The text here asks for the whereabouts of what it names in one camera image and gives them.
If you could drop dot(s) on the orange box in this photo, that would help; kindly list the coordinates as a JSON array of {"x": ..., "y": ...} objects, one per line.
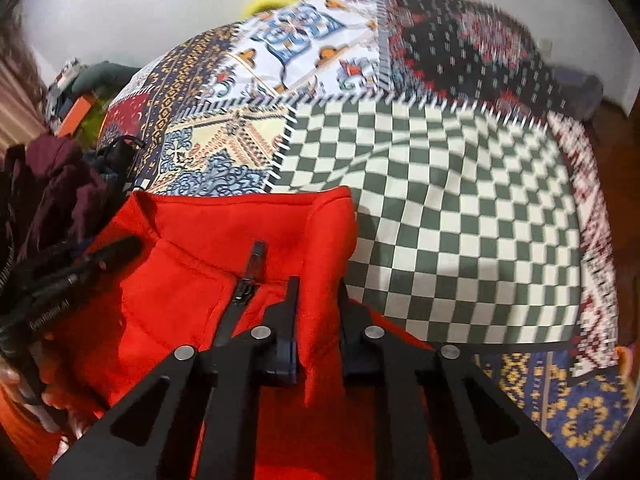
[{"x": 75, "y": 112}]

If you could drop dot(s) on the yellow hoop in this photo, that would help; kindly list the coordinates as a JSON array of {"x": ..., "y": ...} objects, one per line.
[{"x": 265, "y": 4}]

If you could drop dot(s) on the red zip jacket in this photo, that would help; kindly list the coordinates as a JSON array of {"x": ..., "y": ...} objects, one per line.
[{"x": 200, "y": 260}]

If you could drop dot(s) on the brown striped curtain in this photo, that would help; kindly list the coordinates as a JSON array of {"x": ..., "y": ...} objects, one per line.
[{"x": 17, "y": 85}]

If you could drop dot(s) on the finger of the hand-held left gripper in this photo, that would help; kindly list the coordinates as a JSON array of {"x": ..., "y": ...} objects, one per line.
[
  {"x": 110, "y": 247},
  {"x": 80, "y": 277}
]

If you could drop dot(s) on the white wall socket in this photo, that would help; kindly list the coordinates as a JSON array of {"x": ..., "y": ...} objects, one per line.
[{"x": 548, "y": 47}]

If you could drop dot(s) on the green patterned cloth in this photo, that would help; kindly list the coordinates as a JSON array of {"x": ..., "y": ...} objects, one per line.
[{"x": 100, "y": 116}]

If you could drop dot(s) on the maroon garment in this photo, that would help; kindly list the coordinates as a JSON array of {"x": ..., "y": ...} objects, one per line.
[{"x": 55, "y": 185}]

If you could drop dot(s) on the patchwork bed sheet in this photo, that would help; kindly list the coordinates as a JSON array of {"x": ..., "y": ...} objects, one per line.
[{"x": 450, "y": 210}]

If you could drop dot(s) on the person's left hand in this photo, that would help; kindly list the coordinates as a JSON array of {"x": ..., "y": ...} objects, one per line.
[{"x": 62, "y": 415}]

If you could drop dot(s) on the grey neck pillow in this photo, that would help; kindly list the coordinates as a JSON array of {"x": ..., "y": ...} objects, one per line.
[{"x": 107, "y": 75}]

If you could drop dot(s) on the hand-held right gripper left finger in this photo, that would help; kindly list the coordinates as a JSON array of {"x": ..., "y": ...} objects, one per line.
[{"x": 287, "y": 360}]

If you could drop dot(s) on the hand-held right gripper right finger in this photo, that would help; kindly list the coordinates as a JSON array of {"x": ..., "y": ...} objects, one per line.
[{"x": 352, "y": 360}]

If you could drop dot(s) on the pile of clothes and boxes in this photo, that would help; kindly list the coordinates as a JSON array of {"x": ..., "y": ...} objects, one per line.
[{"x": 64, "y": 82}]

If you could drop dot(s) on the dark blue cushion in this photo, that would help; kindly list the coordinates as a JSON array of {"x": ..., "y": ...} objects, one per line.
[{"x": 575, "y": 90}]

